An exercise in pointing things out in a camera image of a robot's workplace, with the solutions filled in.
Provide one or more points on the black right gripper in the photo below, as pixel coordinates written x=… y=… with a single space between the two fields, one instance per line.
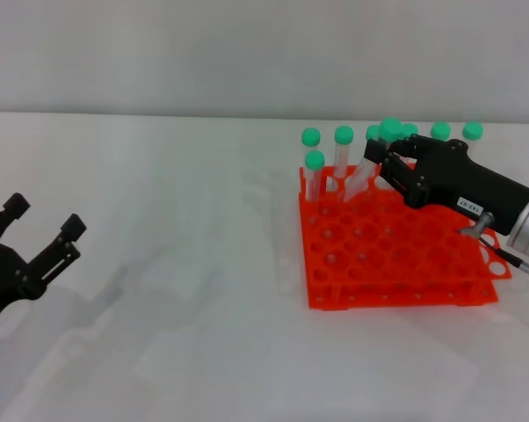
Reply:
x=462 y=184

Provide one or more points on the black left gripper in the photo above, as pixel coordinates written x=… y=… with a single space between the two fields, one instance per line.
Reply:
x=1 y=277

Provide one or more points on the clear test tube green cap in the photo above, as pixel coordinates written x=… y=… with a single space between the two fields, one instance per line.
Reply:
x=410 y=130
x=343 y=140
x=472 y=131
x=389 y=127
x=440 y=130
x=311 y=136
x=371 y=132
x=314 y=165

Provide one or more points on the orange test tube rack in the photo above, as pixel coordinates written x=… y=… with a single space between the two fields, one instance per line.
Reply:
x=378 y=246

